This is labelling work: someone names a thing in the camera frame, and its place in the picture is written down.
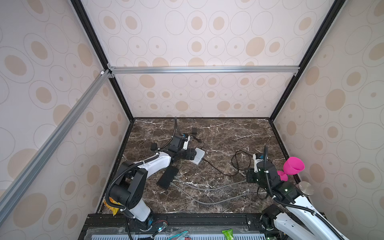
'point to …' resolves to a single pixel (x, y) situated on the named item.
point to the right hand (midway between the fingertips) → (248, 168)
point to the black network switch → (167, 177)
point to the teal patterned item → (185, 235)
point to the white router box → (198, 156)
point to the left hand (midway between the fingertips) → (195, 149)
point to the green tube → (228, 234)
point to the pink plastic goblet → (292, 166)
